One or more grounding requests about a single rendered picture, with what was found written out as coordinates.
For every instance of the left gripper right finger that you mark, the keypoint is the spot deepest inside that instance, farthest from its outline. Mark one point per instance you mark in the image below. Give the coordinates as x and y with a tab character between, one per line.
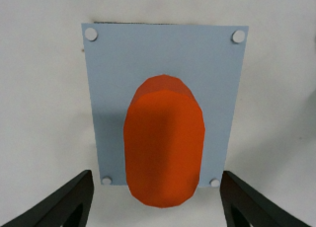
243	205

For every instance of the orange-red peg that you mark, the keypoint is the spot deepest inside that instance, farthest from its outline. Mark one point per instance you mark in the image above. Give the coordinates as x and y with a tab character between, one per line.
163	137

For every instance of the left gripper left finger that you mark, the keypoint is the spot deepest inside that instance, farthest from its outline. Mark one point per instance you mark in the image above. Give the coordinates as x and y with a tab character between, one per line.
68	206

